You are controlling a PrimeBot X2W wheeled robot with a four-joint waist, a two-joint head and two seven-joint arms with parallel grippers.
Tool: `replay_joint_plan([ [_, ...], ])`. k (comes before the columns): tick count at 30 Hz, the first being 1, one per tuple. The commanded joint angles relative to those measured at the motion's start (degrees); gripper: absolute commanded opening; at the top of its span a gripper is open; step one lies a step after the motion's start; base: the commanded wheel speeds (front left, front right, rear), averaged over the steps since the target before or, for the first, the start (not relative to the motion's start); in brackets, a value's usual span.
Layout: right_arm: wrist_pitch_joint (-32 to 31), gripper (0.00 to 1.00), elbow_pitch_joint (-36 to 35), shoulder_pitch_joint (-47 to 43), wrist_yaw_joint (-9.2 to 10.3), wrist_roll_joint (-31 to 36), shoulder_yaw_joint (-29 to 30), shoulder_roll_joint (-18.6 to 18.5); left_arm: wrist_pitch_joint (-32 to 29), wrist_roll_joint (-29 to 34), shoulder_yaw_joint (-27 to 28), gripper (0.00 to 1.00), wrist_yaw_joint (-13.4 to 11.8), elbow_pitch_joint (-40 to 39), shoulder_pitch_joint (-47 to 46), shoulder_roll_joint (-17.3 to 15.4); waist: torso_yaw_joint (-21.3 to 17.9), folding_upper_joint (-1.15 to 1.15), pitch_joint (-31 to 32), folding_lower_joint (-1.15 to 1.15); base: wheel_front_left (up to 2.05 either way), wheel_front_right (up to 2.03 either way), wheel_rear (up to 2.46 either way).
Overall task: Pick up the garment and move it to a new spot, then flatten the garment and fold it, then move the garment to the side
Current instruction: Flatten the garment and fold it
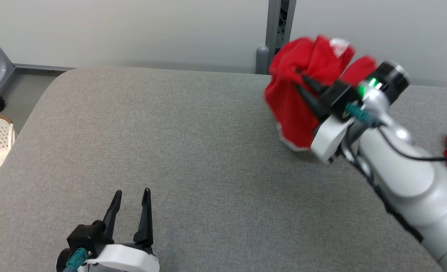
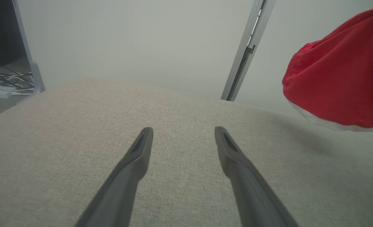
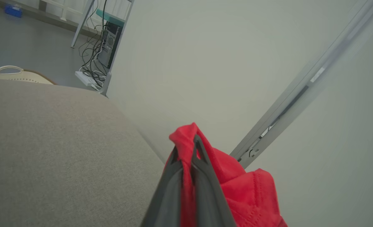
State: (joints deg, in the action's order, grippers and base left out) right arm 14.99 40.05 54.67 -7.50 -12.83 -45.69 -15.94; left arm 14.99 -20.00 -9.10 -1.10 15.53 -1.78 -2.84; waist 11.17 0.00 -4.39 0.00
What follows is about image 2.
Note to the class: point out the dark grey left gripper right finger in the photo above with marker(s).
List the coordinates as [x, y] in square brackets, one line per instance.
[252, 195]

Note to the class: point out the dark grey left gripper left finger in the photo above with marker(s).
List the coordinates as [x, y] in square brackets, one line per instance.
[123, 189]

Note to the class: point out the red garment with white stripes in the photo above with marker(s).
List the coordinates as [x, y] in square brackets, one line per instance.
[341, 78]

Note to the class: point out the grey metal post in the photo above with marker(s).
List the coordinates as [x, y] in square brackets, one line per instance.
[249, 47]

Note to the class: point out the grey metal desk frame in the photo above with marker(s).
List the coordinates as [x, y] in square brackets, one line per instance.
[25, 47]

